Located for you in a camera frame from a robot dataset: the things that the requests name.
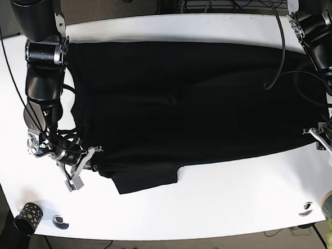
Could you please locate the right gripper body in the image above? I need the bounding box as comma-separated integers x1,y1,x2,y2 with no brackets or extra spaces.
54,144,103,192

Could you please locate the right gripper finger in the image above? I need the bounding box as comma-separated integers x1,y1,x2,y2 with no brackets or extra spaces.
89,157,104,173

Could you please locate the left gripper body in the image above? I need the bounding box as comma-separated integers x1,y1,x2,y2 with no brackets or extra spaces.
303,122,332,167

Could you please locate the black T-shirt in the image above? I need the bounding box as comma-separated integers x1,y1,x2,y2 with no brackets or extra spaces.
67,41,328,194

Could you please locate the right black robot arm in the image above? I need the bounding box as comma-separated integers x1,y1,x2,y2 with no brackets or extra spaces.
10,0,102,191

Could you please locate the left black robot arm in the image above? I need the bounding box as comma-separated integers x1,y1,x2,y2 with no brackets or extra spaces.
287,0,332,166

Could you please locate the left metal table grommet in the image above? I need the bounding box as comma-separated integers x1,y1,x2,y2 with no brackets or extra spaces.
52,215,70,230

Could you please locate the metal table grommet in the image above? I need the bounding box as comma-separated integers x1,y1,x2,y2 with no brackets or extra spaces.
52,215,70,230
298,202,315,217

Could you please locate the black floral cup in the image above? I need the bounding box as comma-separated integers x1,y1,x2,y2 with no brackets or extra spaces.
14,202,43,235

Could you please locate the right metal table grommet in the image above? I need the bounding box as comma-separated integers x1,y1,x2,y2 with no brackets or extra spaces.
298,202,315,217

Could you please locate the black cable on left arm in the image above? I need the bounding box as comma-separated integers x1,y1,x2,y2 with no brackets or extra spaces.
257,0,332,113

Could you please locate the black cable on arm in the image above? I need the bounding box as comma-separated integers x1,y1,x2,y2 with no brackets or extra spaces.
0,0,84,157
257,0,332,113

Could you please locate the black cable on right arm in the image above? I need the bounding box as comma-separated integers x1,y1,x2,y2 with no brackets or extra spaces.
0,0,84,157

